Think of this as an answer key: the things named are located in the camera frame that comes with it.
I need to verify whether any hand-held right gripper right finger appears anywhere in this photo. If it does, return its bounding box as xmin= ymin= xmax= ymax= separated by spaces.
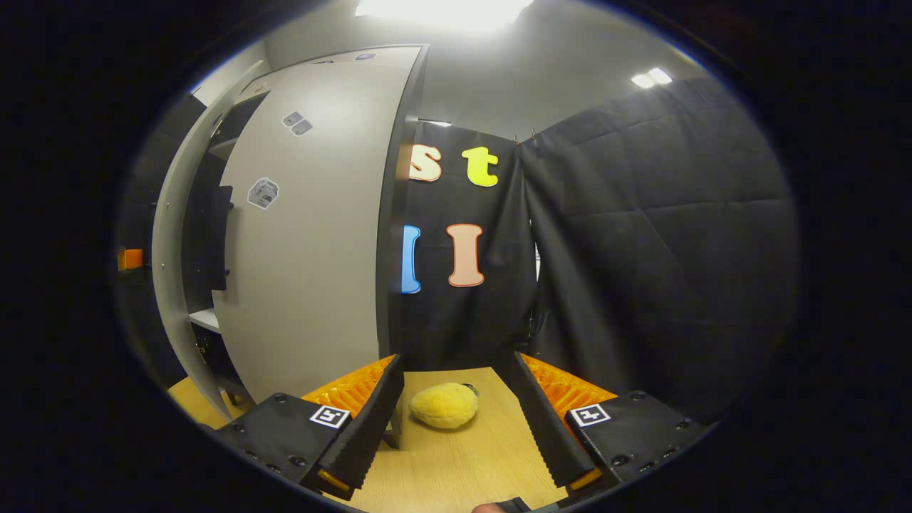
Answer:
xmin=510 ymin=352 xmax=706 ymax=499

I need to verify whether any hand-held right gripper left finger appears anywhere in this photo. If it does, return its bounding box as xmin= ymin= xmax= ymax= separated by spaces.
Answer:
xmin=214 ymin=354 xmax=405 ymax=501

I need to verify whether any grey shoe cabinet door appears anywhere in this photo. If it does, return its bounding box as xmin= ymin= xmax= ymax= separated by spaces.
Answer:
xmin=151 ymin=61 xmax=271 ymax=419
xmin=212 ymin=46 xmax=428 ymax=403

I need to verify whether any grey shoe cabinet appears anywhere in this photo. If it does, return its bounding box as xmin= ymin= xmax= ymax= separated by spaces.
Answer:
xmin=182 ymin=44 xmax=430 ymax=451

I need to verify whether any black backdrop cloth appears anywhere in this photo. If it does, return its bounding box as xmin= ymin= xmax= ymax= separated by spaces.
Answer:
xmin=395 ymin=77 xmax=800 ymax=426
xmin=118 ymin=93 xmax=207 ymax=389

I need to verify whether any yellow plush toy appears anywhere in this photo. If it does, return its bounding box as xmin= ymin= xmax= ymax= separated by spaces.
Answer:
xmin=408 ymin=382 xmax=480 ymax=430

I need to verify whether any small ceiling light panel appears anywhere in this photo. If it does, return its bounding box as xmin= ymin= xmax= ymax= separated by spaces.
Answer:
xmin=631 ymin=67 xmax=674 ymax=90

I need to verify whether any large ceiling light panel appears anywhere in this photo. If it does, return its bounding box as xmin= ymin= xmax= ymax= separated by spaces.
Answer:
xmin=355 ymin=0 xmax=535 ymax=33

